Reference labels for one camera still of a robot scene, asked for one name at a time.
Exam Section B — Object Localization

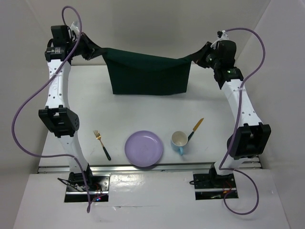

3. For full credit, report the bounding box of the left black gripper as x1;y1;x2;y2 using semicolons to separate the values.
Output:
66;32;105;60

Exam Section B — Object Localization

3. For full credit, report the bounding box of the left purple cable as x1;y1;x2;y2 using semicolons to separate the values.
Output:
11;6;96;214

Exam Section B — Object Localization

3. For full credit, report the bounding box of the aluminium rail frame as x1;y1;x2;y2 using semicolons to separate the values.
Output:
38;152;263;173

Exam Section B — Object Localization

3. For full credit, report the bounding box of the purple plate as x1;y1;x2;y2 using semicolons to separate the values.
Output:
124;130;163;167

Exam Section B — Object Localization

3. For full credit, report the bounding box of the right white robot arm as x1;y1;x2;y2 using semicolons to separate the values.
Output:
192;40;271;187

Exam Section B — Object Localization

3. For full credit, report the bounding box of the light blue mug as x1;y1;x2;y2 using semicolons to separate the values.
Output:
171;131;188;156

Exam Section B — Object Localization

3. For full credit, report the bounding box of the gold fork black handle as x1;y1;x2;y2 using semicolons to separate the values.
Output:
93;130;112;161

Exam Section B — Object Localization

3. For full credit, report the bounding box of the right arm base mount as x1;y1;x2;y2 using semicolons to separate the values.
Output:
189;174;239;200

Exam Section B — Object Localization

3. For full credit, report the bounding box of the dark green cloth napkin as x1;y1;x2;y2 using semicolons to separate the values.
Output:
102;48;192;96

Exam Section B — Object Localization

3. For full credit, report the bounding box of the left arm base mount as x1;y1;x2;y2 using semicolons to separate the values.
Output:
57;173;110;203

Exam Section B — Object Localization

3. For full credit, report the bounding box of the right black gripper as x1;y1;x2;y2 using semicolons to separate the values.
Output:
191;41;222;70

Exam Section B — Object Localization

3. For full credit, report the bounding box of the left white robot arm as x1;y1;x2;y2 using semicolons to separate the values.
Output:
39;22;100;190

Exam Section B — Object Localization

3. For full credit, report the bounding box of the gold knife black handle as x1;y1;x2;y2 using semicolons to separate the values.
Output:
188;118;204;141

